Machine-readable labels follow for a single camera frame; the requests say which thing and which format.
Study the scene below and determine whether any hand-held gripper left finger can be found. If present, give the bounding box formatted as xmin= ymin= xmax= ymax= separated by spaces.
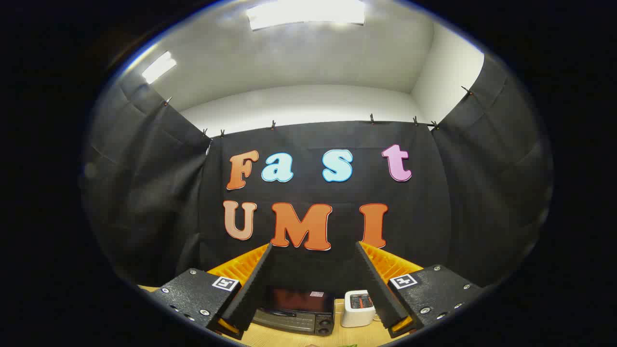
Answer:
xmin=145 ymin=242 xmax=274 ymax=341

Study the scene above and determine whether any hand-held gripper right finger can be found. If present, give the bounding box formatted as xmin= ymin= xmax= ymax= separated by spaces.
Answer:
xmin=355 ymin=241 xmax=484 ymax=339

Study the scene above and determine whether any black toaster oven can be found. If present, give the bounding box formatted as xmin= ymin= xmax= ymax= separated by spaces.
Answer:
xmin=252 ymin=285 xmax=336 ymax=336

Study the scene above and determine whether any white pop-up toaster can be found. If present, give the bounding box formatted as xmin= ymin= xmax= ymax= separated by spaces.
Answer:
xmin=341 ymin=290 xmax=377 ymax=328

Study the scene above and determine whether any row of black cloth clips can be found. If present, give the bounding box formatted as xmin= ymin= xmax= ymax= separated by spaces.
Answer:
xmin=164 ymin=86 xmax=475 ymax=138

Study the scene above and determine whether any small ceiling light panel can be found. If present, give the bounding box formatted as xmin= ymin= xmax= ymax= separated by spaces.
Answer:
xmin=141 ymin=51 xmax=177 ymax=85

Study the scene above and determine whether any large ceiling light panel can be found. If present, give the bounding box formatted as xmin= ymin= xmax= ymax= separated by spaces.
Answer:
xmin=246 ymin=0 xmax=366 ymax=31

